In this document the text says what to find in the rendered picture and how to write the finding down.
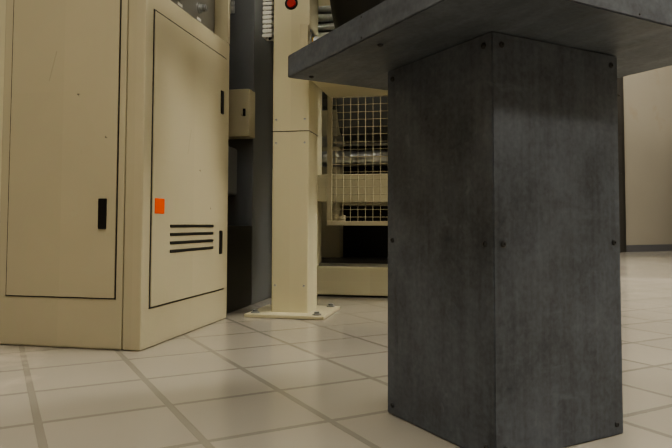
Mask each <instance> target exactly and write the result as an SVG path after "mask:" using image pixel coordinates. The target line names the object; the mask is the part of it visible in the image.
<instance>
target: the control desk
mask: <svg viewBox="0 0 672 448"><path fill-rule="evenodd" d="M229 44H230V0H6V22H5V57H4V93H3V128H2V164H1V199H0V344H7V345H27V346H47V347H67V348H87V349H108V350H122V349H123V350H128V351H141V350H143V349H146V348H148V347H151V346H154V345H156V344H159V343H161V342H164V341H167V340H169V339H172V338H175V337H177V336H180V335H182V334H185V333H188V332H190V331H193V330H195V329H198V328H201V327H203V326H206V325H208V324H211V323H214V322H216V321H219V320H221V319H224V318H226V312H227V225H228V138H229V51H230V46H229ZM155 198H161V199H165V208H164V214H155Z"/></svg>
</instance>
